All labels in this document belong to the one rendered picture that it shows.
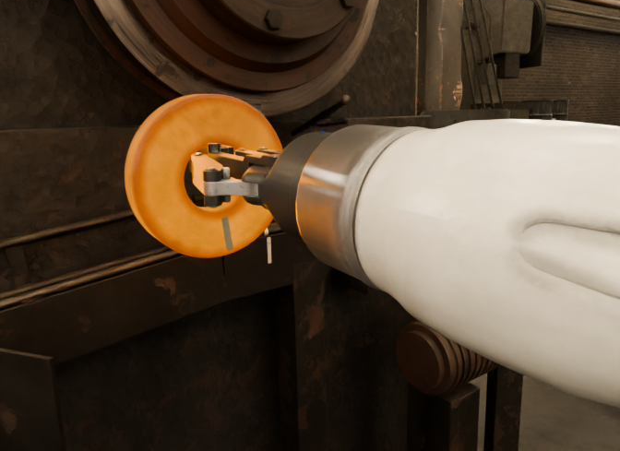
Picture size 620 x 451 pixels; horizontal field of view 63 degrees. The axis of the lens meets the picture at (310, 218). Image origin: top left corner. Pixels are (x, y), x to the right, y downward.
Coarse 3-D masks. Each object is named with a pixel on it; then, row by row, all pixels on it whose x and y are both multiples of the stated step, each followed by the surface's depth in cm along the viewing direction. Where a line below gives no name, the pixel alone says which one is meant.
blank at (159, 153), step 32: (192, 96) 44; (224, 96) 45; (160, 128) 43; (192, 128) 44; (224, 128) 46; (256, 128) 48; (128, 160) 44; (160, 160) 43; (128, 192) 44; (160, 192) 44; (160, 224) 44; (192, 224) 46; (224, 224) 48; (256, 224) 50
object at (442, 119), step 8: (424, 112) 337; (432, 112) 328; (440, 112) 323; (448, 112) 319; (456, 112) 316; (464, 112) 314; (472, 112) 313; (480, 112) 312; (488, 112) 313; (496, 112) 315; (504, 112) 319; (440, 120) 322; (448, 120) 319; (456, 120) 316; (464, 120) 315; (472, 120) 314
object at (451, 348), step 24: (408, 336) 85; (432, 336) 82; (408, 360) 86; (432, 360) 82; (456, 360) 81; (480, 360) 85; (408, 384) 92; (432, 384) 82; (456, 384) 82; (408, 408) 92; (432, 408) 87; (456, 408) 85; (408, 432) 93; (432, 432) 88; (456, 432) 86
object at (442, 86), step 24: (432, 0) 471; (456, 0) 454; (432, 24) 474; (456, 24) 459; (432, 48) 478; (456, 48) 464; (432, 72) 482; (456, 72) 469; (432, 96) 486; (456, 96) 473
